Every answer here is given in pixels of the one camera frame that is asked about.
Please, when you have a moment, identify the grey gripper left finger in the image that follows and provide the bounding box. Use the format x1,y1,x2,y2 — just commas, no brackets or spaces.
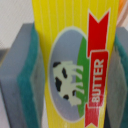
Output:
0,23,45,128

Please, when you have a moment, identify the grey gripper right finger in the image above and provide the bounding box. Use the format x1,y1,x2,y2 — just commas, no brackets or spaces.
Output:
104,27,128,128

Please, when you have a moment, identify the yellow butter box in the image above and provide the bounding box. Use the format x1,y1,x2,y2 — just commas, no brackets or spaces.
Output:
32,0,119,128

